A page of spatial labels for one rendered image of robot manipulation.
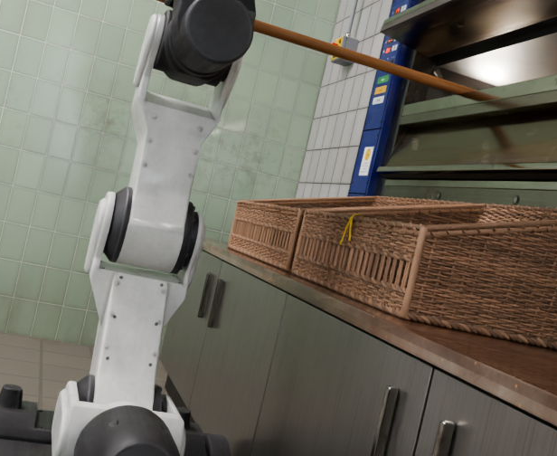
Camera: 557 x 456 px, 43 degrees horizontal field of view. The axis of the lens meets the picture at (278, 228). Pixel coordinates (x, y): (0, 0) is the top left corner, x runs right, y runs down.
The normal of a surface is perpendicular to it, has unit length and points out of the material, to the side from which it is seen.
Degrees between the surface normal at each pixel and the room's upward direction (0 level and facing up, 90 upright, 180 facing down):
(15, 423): 46
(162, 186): 84
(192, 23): 90
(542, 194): 90
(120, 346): 64
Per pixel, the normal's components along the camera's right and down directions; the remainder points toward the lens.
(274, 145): 0.30, 0.07
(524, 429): -0.93, -0.22
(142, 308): 0.38, -0.36
